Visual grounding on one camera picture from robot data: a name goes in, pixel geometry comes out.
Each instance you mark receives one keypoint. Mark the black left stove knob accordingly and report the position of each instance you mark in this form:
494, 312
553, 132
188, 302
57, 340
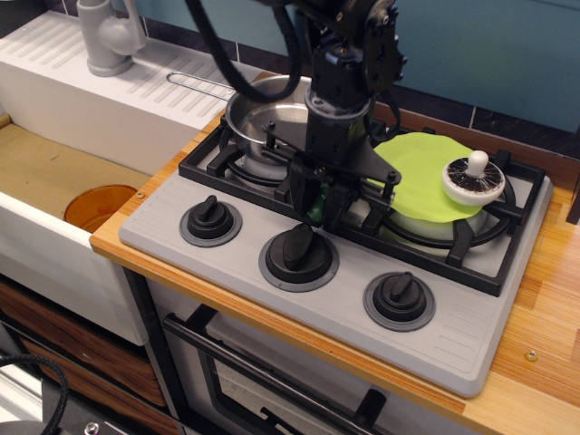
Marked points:
210, 223

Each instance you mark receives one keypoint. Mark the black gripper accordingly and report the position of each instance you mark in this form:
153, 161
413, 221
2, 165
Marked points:
340, 141

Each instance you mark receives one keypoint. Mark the green toy pickle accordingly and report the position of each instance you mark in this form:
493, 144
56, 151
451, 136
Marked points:
316, 211

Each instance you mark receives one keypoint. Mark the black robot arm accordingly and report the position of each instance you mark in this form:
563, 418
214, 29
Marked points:
355, 60

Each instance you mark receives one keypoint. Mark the grey toy stove top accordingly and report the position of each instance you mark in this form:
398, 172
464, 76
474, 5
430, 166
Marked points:
454, 350

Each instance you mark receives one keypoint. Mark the black left burner grate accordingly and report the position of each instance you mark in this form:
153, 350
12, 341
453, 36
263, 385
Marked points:
218, 163

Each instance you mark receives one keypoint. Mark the black middle stove knob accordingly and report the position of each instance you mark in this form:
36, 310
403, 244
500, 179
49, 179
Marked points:
298, 260

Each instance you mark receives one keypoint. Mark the grey toy faucet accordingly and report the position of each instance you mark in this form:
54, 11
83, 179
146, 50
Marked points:
110, 41

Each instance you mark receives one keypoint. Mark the white toy sink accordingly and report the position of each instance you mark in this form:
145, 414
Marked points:
64, 131

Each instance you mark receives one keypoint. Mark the orange plastic cup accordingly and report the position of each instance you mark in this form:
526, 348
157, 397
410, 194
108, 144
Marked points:
89, 210

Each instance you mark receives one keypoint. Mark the black stove knob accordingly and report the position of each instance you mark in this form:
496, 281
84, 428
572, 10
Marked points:
210, 223
298, 260
399, 302

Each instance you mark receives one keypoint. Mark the white toy mushroom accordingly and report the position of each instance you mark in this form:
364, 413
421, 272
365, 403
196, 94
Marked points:
474, 180

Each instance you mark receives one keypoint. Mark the oven door with black handle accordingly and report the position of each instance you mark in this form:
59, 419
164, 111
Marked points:
256, 384

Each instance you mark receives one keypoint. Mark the black burner grate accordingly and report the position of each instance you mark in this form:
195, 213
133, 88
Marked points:
478, 252
218, 163

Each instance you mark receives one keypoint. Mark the black right stove knob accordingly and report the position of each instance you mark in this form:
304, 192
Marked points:
399, 302

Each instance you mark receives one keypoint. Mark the black right burner grate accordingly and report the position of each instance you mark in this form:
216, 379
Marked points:
478, 252

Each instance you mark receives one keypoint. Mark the light green plate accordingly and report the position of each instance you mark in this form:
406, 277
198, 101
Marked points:
420, 158

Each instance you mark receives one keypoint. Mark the wooden drawer front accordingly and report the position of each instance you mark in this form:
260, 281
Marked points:
109, 372

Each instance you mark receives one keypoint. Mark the stainless steel pot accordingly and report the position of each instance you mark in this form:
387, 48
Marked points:
248, 119

